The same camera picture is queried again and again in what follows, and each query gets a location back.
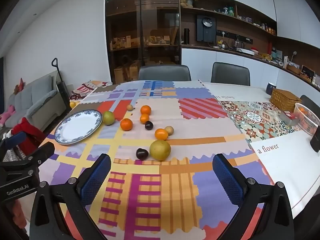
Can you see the small tan round fruit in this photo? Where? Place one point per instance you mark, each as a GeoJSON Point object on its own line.
{"type": "Point", "coordinates": [169, 130]}
{"type": "Point", "coordinates": [129, 107]}

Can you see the red striped folded cloth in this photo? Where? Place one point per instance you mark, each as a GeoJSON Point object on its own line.
{"type": "Point", "coordinates": [85, 88]}

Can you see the yellow pear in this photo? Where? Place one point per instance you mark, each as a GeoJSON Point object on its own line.
{"type": "Point", "coordinates": [160, 150]}

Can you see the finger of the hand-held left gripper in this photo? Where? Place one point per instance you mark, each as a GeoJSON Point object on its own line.
{"type": "Point", "coordinates": [43, 151]}
{"type": "Point", "coordinates": [15, 139]}

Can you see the green pear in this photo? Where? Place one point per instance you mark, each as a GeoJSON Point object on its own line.
{"type": "Point", "coordinates": [108, 118]}

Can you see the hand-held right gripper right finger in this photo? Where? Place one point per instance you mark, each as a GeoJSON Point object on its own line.
{"type": "Point", "coordinates": [227, 180]}

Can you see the grey dining chair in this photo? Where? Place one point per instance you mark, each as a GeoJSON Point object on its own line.
{"type": "Point", "coordinates": [163, 73]}
{"type": "Point", "coordinates": [311, 103]}
{"type": "Point", "coordinates": [230, 73]}

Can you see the colourful patchwork tablecloth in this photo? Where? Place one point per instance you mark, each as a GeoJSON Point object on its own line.
{"type": "Point", "coordinates": [160, 195]}

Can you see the wicker box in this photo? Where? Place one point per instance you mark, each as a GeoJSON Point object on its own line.
{"type": "Point", "coordinates": [285, 99]}

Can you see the navy mug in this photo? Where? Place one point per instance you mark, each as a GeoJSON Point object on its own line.
{"type": "Point", "coordinates": [270, 89]}

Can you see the pink plush toy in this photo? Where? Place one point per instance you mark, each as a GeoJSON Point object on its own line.
{"type": "Point", "coordinates": [6, 115]}

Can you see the red garment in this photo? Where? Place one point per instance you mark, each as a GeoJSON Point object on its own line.
{"type": "Point", "coordinates": [27, 132]}

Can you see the small yellow fruit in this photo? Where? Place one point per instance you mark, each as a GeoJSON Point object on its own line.
{"type": "Point", "coordinates": [72, 104]}

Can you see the grey sofa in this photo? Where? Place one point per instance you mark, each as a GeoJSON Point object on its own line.
{"type": "Point", "coordinates": [35, 97]}

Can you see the black thermos bottle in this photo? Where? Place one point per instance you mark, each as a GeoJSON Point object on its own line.
{"type": "Point", "coordinates": [186, 36]}

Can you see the white plastic basket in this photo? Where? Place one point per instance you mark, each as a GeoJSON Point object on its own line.
{"type": "Point", "coordinates": [308, 122]}

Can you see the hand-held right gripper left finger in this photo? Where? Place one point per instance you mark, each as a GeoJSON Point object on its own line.
{"type": "Point", "coordinates": [96, 177]}

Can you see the orange mandarin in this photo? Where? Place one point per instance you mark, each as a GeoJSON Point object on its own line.
{"type": "Point", "coordinates": [144, 119]}
{"type": "Point", "coordinates": [145, 109]}
{"type": "Point", "coordinates": [161, 134]}
{"type": "Point", "coordinates": [126, 124]}

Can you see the blue rimmed white plate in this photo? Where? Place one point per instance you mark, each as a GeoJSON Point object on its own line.
{"type": "Point", "coordinates": [77, 127]}

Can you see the black device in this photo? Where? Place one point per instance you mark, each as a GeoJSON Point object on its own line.
{"type": "Point", "coordinates": [316, 140]}

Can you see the dark wall water dispenser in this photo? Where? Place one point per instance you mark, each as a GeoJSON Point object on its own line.
{"type": "Point", "coordinates": [206, 28]}

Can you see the red plush toy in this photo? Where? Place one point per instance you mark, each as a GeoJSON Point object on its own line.
{"type": "Point", "coordinates": [20, 86]}

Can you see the white tile pattern tablecloth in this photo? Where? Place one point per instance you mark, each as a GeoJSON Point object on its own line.
{"type": "Point", "coordinates": [287, 165]}

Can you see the teddy bear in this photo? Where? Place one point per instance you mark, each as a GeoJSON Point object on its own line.
{"type": "Point", "coordinates": [185, 2]}

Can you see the red and grey box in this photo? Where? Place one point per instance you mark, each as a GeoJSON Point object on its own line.
{"type": "Point", "coordinates": [288, 118]}

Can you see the dark purple plum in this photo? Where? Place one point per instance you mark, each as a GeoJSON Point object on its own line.
{"type": "Point", "coordinates": [142, 154]}
{"type": "Point", "coordinates": [149, 125]}

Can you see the glass door cabinet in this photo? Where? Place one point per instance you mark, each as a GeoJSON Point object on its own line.
{"type": "Point", "coordinates": [142, 30]}

